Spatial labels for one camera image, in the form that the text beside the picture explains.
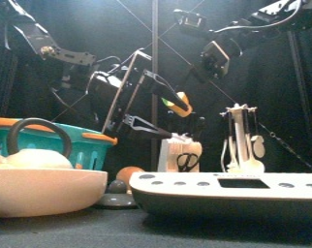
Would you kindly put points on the green toy corn leaf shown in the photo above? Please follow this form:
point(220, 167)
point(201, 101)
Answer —
point(166, 102)

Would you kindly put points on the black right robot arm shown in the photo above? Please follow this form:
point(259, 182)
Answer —
point(279, 16)

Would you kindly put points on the white knife block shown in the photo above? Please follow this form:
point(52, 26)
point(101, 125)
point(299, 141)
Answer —
point(170, 153)

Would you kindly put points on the teal basket with orange rim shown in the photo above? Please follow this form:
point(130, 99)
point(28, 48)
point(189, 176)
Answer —
point(91, 147)

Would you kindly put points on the orange toy egg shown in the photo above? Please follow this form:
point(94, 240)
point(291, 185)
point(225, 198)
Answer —
point(126, 173)

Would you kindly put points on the white utensil stand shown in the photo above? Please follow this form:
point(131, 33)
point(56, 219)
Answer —
point(240, 135)

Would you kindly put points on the white toy spatula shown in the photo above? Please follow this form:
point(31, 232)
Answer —
point(259, 146)

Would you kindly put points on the white toy spoon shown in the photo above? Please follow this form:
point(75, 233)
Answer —
point(253, 165)

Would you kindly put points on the white toy kitchen scale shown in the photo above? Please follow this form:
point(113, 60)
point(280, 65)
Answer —
point(230, 197)

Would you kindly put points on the white bowl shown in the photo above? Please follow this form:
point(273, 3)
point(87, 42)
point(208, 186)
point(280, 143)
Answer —
point(42, 192)

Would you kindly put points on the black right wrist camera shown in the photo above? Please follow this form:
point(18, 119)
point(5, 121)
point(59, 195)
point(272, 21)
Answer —
point(190, 21)

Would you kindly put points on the grey vertical frame pole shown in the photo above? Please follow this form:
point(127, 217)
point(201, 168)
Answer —
point(154, 32)

